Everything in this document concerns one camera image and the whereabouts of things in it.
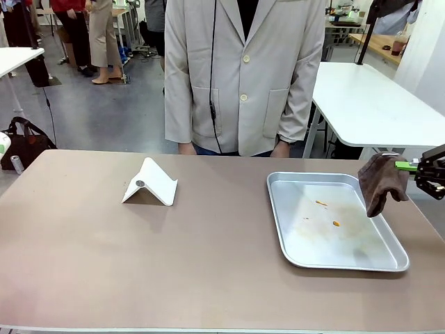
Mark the bystander in dark clothes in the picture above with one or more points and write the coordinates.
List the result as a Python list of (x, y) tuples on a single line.
[(15, 21)]

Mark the orange sauce stain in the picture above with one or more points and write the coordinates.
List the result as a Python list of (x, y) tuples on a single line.
[(336, 223), (321, 202)]

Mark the wooden table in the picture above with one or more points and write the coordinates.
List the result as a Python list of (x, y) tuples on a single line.
[(382, 45)]

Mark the person's right forearm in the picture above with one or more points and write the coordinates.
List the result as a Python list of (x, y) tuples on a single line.
[(177, 115)]

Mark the silver can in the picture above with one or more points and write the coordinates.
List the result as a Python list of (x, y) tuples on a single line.
[(16, 165)]

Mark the brown towel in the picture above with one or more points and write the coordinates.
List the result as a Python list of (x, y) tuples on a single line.
[(380, 184)]

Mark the small white table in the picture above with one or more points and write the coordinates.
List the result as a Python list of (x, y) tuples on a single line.
[(17, 57)]

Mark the metal tray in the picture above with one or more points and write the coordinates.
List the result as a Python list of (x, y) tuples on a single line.
[(333, 243)]

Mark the dark brown bag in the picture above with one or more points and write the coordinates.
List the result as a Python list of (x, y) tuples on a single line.
[(31, 146)]

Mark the black camera pole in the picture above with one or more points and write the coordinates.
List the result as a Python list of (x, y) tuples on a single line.
[(366, 31)]

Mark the plastic cup dark drink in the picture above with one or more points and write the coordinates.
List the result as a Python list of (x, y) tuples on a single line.
[(398, 45)]

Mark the person's left forearm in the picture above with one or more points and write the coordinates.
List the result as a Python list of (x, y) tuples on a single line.
[(295, 115)]

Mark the black pole stand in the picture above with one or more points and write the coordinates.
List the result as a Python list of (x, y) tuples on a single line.
[(36, 69)]

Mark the white and green object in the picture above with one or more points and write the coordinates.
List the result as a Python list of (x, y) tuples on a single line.
[(4, 146)]

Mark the person's left hand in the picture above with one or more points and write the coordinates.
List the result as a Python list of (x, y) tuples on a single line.
[(280, 149)]

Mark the white folded stand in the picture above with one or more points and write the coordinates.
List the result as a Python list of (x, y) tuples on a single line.
[(153, 184)]

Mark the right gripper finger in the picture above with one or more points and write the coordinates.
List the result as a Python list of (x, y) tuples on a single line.
[(406, 165), (432, 184)]

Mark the person in beige jacket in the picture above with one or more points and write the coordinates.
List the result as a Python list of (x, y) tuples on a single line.
[(264, 69)]

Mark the bystander in beige trousers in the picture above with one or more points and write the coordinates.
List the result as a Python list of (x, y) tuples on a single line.
[(102, 38)]

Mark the bystander in black shorts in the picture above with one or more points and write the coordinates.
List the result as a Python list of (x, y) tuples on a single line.
[(155, 21)]

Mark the cardboard box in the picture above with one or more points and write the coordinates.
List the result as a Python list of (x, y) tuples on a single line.
[(69, 52)]

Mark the large white table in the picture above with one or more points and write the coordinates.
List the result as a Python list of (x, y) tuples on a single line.
[(365, 104)]

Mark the bystander in red top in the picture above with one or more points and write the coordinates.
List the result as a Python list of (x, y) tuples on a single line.
[(73, 35)]

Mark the person's right hand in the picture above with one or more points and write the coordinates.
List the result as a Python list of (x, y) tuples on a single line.
[(186, 148)]

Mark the dark brown hanging jacket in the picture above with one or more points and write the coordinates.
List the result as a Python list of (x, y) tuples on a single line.
[(393, 7)]

